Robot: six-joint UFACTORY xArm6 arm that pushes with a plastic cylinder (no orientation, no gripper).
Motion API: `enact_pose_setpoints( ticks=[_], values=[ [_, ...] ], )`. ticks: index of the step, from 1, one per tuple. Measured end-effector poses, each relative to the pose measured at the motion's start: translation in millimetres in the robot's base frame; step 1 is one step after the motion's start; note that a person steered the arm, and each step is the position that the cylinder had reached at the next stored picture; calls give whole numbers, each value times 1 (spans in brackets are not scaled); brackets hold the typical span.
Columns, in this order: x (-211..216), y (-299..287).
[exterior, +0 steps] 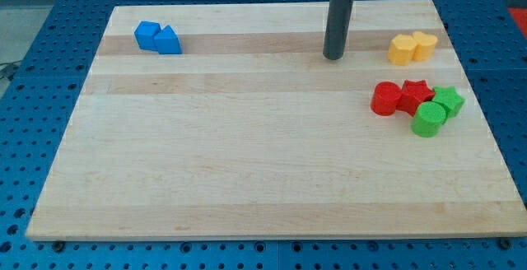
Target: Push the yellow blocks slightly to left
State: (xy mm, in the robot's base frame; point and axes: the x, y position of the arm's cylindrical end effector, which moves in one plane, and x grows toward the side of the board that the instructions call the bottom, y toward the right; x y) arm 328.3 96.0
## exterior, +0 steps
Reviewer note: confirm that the blue pentagon block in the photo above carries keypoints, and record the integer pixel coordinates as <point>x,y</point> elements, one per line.
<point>167,41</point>

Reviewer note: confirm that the wooden board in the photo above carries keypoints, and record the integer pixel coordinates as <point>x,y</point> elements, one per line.
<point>252,134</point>

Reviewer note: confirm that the yellow hexagon block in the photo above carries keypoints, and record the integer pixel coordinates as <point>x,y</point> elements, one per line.
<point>401,49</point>

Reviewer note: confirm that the red cylinder block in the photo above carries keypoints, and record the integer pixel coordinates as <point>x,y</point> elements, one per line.
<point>385,98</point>

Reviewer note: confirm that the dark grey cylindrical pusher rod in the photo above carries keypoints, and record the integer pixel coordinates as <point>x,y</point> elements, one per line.
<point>338,19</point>

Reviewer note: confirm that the green star block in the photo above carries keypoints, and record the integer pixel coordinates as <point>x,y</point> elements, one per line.
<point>449,99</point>

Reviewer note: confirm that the green cylinder block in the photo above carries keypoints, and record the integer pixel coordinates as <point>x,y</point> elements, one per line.
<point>428,119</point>

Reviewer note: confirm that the blue cube block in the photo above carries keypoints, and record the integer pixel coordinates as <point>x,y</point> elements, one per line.
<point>145,35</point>

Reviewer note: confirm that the red star block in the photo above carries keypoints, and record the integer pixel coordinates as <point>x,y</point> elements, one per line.
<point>413,93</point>

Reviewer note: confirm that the yellow heart block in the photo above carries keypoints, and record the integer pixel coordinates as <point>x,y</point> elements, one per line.
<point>426,44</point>

